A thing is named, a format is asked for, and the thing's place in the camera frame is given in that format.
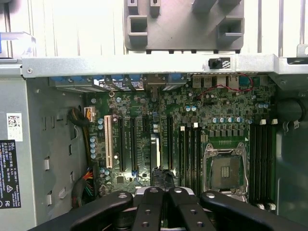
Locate RAM slot black latches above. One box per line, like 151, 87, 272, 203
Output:
185, 125, 193, 191
251, 120, 260, 207
265, 120, 272, 209
198, 124, 205, 191

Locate open PC case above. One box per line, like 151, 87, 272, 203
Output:
0, 31, 308, 231

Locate thin red wire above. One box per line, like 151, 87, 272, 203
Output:
196, 76, 256, 101

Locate silver socket cover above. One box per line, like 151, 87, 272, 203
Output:
216, 187, 248, 200

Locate RAM slot white latches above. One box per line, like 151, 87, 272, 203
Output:
179, 125, 186, 191
271, 119, 278, 210
259, 119, 267, 210
192, 122, 199, 192

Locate power cable yellow wires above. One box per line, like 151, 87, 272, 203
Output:
66, 107, 97, 167

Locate green motherboard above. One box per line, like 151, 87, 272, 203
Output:
83, 74, 277, 212

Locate white PCI expansion slot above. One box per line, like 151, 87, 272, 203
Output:
104, 115, 114, 168

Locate grey power supply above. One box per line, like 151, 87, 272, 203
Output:
0, 64, 37, 224

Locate CPU socket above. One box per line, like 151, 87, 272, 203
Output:
203, 141, 250, 193

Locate power cable coloured wires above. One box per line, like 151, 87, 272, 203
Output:
71, 166, 99, 210

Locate grey parts rack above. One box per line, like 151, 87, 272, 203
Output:
123, 0, 245, 55

